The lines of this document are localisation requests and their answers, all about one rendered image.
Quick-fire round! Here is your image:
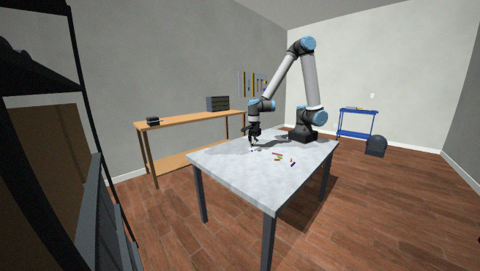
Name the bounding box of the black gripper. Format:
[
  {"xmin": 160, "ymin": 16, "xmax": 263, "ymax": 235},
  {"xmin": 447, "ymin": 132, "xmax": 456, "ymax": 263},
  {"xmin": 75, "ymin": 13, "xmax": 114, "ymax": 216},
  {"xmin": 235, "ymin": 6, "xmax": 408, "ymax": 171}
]
[{"xmin": 248, "ymin": 122, "xmax": 261, "ymax": 148}]

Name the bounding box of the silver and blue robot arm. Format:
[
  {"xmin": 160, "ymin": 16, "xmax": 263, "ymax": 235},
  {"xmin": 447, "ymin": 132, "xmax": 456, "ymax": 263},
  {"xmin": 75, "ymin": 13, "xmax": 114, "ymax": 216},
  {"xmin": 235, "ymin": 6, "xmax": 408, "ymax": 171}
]
[{"xmin": 248, "ymin": 35, "xmax": 328, "ymax": 134}]

